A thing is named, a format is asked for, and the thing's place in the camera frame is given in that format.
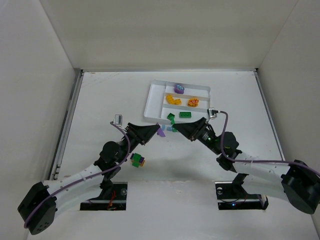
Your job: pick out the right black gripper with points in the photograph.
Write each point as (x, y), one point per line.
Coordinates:
(200, 130)

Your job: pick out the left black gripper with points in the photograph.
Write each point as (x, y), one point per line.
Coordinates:
(136, 135)

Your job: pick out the purple butterfly wing lego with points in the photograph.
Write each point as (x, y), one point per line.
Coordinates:
(160, 132)

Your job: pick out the small green lego brick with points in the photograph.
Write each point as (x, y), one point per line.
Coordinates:
(170, 116)

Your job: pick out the green purple yellow lego cluster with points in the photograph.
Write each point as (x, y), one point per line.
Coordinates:
(137, 160)

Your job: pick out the yellow orange patterned lego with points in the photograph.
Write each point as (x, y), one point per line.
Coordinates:
(193, 102)

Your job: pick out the small yellow lego piece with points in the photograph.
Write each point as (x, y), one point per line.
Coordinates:
(177, 102)

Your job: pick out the yellow long lego brick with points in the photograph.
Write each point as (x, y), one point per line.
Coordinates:
(170, 99)

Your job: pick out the purple round lego piece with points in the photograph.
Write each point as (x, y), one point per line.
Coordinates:
(179, 89)

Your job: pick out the green lego plate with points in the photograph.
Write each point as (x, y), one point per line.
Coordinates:
(172, 121)

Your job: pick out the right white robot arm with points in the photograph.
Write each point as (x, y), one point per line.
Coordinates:
(291, 181)

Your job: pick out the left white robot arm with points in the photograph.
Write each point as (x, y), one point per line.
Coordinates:
(45, 201)

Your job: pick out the white divided sorting tray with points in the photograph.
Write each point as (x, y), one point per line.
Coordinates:
(157, 108)

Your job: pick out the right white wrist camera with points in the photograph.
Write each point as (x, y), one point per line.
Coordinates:
(212, 113)

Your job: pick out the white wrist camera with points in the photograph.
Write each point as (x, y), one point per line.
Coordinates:
(118, 120)
(212, 113)

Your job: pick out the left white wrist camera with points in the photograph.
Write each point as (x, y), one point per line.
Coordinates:
(118, 120)

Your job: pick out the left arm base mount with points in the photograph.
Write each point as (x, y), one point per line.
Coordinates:
(109, 200)

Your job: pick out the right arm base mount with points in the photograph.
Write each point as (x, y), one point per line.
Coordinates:
(232, 196)

